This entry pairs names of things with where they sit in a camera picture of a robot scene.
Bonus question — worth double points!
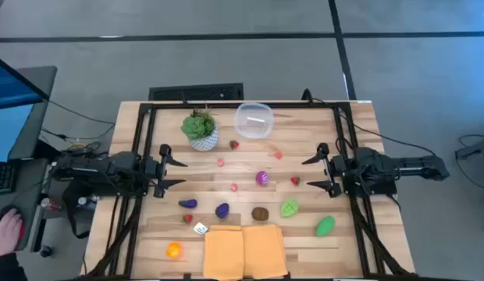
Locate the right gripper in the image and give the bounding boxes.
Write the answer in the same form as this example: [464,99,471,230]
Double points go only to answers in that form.
[301,142,348,199]

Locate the black floor cables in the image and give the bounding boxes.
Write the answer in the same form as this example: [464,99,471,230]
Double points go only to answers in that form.
[454,134,484,192]

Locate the black perforated floor panel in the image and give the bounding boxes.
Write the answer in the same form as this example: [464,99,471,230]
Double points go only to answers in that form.
[148,82,245,101]

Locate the red drink can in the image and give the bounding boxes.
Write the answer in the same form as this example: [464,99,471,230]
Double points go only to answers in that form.
[40,197,63,212]

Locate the grey side desk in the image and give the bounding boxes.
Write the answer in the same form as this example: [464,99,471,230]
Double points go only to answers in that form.
[0,158,50,254]

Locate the succulent in white patterned pot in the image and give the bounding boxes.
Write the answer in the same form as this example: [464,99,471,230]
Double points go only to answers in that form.
[180,108,219,152]

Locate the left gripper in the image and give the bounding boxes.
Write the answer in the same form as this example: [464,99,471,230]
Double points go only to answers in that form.
[142,144,188,199]

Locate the yellow waffle-weave cloth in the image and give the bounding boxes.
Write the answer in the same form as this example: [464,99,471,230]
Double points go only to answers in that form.
[203,224,245,281]
[241,223,289,279]

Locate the black monitor cable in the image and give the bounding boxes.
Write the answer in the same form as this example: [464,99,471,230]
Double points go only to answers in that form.
[46,99,116,126]
[41,125,116,142]

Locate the coloured wire bundle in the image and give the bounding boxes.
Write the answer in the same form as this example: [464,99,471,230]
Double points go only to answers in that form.
[60,140,102,157]

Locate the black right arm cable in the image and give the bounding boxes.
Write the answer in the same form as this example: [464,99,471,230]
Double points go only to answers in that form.
[302,88,436,158]

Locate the brown toy kiwi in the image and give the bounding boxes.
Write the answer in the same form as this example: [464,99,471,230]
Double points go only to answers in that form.
[251,206,270,222]

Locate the computer monitor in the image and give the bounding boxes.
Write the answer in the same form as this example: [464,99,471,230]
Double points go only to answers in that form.
[0,53,59,163]

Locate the orange toy fruit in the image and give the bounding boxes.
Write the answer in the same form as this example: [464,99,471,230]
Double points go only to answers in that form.
[165,241,183,259]

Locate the black monitor stand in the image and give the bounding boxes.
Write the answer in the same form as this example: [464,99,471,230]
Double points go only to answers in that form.
[33,139,55,161]

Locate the green oval toy vegetable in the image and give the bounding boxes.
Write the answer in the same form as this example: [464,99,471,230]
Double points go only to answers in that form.
[315,215,336,238]

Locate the green toy starfruit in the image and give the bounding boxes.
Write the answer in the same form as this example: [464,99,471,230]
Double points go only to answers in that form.
[279,199,300,219]

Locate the black aluminium table frame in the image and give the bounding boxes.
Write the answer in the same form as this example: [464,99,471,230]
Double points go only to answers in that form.
[85,100,413,281]

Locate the person's hand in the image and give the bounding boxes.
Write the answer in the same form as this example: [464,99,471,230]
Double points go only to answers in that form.
[0,208,24,258]

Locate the person's forearm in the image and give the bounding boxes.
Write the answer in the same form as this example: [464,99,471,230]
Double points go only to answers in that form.
[0,252,28,281]

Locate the black computer keyboard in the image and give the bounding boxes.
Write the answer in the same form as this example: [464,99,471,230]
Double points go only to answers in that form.
[0,162,19,196]

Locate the clear plastic tupperware container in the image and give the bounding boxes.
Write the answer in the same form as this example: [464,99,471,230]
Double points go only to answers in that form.
[233,102,275,140]

